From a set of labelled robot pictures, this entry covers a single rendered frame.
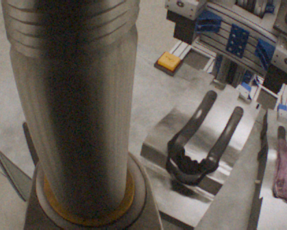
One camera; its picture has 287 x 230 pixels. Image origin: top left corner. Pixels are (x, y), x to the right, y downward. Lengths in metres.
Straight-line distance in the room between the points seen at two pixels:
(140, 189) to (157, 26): 2.50
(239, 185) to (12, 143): 0.77
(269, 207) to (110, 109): 0.92
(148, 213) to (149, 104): 0.99
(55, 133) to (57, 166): 0.04
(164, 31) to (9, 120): 1.72
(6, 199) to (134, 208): 1.77
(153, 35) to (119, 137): 2.50
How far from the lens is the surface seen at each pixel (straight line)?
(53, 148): 0.18
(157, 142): 1.02
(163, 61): 1.34
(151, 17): 2.85
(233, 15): 1.49
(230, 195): 1.14
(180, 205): 1.03
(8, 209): 2.00
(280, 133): 1.27
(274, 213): 1.05
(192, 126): 1.13
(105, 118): 0.16
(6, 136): 1.23
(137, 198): 0.29
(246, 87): 1.34
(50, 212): 0.28
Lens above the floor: 1.81
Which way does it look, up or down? 55 degrees down
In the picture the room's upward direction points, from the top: 7 degrees clockwise
